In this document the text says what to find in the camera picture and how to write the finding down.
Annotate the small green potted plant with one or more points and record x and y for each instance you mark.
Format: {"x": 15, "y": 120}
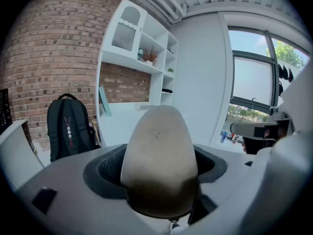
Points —
{"x": 170, "y": 70}

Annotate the brown wooden stool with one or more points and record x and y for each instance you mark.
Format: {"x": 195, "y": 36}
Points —
{"x": 95, "y": 133}

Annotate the blue bottle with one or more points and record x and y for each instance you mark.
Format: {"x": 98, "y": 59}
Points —
{"x": 223, "y": 137}

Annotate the white shelf desk unit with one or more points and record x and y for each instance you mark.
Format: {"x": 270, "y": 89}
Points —
{"x": 122, "y": 128}

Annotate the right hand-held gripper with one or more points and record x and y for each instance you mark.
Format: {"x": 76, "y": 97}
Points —
{"x": 266, "y": 131}

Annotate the dried orange plant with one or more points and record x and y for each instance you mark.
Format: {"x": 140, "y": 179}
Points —
{"x": 149, "y": 54}

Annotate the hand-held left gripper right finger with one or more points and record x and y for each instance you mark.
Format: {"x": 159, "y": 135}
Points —
{"x": 244, "y": 192}

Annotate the white bubble vase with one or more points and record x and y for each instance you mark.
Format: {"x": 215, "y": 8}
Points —
{"x": 149, "y": 63}

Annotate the white rectangular box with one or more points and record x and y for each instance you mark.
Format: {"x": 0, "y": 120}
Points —
{"x": 144, "y": 106}

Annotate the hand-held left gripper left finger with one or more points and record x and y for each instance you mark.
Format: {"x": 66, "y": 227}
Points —
{"x": 73, "y": 192}

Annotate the black perforated basket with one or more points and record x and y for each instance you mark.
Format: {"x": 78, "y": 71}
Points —
{"x": 5, "y": 111}

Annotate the ribbed glass cabinet door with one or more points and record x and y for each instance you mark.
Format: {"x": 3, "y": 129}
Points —
{"x": 123, "y": 36}

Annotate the black backpack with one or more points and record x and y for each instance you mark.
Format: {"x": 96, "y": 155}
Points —
{"x": 66, "y": 131}

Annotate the teal candle holder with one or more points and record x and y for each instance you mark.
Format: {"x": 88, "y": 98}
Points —
{"x": 140, "y": 54}

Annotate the large glass window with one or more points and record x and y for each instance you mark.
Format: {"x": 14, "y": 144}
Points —
{"x": 252, "y": 82}

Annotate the teal book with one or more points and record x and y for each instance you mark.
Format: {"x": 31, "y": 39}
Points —
{"x": 105, "y": 101}

